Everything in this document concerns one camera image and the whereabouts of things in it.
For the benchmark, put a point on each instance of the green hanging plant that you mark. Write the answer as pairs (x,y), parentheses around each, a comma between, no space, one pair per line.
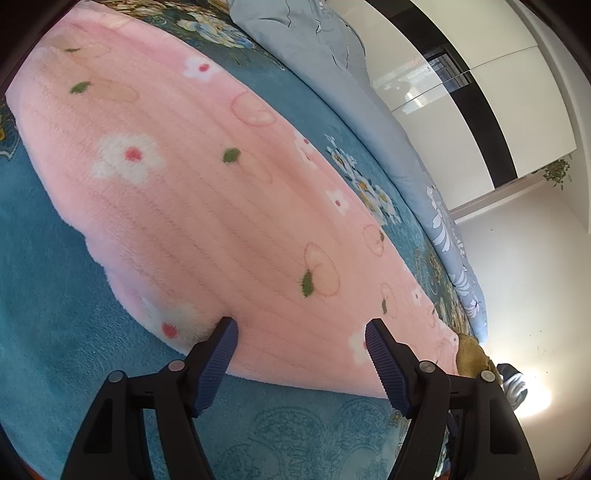
(556,173)

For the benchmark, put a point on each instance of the white wardrobe with black stripe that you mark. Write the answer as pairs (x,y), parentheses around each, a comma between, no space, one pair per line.
(508,92)

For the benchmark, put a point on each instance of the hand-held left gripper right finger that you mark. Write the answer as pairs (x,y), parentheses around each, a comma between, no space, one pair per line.
(388,364)

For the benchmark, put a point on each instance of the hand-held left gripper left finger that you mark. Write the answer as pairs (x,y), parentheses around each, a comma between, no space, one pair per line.
(217,364)

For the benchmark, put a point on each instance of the light blue daisy quilt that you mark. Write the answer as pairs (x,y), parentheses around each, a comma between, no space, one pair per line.
(360,106)

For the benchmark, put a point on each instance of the olive green knit garment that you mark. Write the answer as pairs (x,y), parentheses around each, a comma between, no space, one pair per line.
(475,355)

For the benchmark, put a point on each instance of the pink floral fleece garment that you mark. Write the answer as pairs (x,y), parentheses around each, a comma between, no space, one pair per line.
(207,207)

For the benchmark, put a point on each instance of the teal floral blanket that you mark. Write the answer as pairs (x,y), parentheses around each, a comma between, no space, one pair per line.
(69,300)

